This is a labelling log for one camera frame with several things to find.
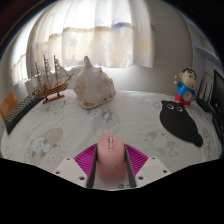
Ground cartoon boy figurine clock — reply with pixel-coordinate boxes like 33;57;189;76
173;67;198;108

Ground white star-print curtain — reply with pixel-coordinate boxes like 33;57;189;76
9;0;156;84

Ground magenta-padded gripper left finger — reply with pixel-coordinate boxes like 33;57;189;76
53;143;99;188

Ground white printed tablecloth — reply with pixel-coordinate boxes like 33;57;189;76
0;88;223;188

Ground white wall shelf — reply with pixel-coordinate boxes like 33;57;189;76
194;33;224;64

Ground large white conch shell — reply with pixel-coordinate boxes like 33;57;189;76
72;55;117;110

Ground black router with antennas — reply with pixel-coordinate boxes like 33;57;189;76
196;74;218;113

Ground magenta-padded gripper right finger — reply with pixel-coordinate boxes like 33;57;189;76
123;143;172;188

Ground pink computer mouse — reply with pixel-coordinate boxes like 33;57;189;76
95;134;128;181

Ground black computer monitor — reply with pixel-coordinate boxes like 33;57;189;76
211;69;224;134

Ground wooden model sailing ship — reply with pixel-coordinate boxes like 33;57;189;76
34;54;75;105

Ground black cat-shaped mouse pad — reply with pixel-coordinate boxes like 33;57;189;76
159;99;204;148

